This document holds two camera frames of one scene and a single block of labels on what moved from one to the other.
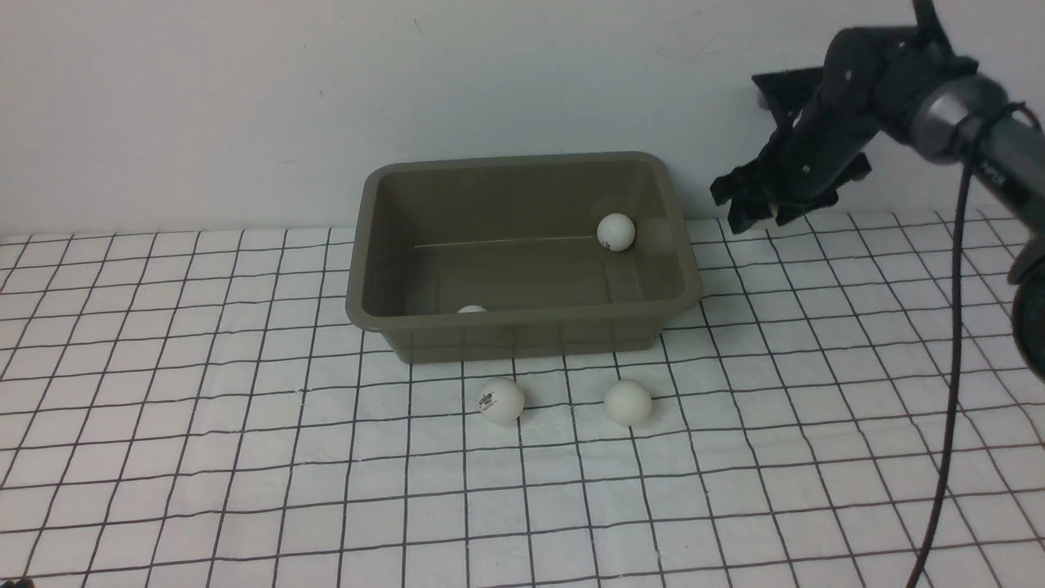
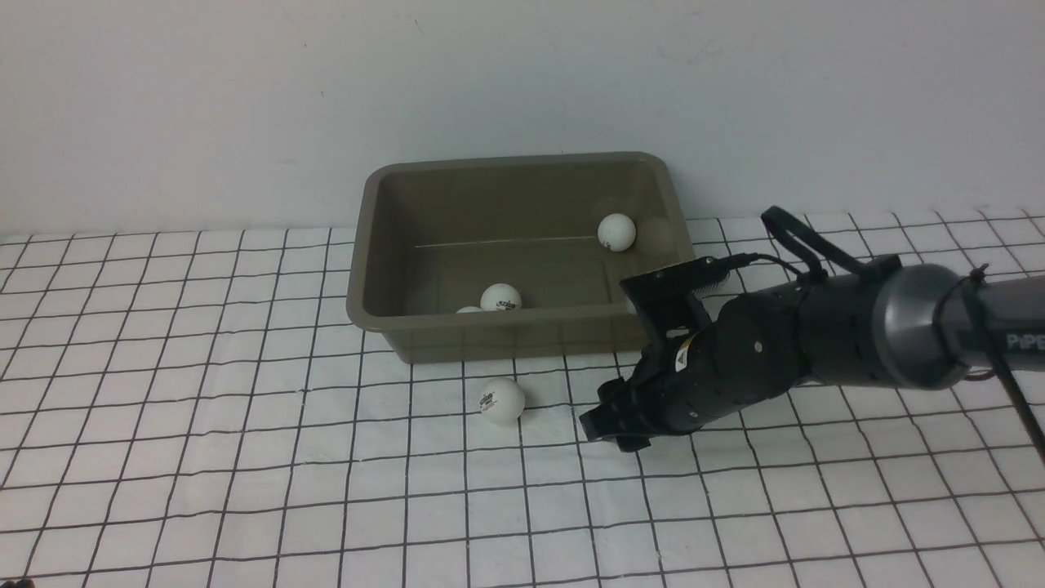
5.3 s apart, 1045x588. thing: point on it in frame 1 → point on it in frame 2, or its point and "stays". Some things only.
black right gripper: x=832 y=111 → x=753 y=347
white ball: x=615 y=232 stays
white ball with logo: x=501 y=401 stays
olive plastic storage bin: x=498 y=258 stays
